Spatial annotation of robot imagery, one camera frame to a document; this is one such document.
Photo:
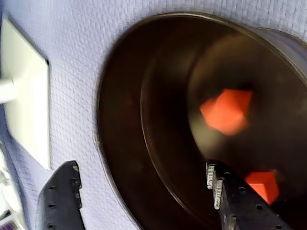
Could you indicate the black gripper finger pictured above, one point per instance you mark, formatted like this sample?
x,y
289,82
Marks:
x,y
242,210
60,203

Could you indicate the red cube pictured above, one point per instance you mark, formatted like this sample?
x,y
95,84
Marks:
x,y
263,187
227,112

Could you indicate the blue woven table cloth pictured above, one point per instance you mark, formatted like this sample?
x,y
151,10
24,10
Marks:
x,y
72,36

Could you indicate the silver monitor stand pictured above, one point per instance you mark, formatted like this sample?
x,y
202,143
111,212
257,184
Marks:
x,y
26,107

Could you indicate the black metal bucket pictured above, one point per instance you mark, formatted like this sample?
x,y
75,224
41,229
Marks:
x,y
156,107

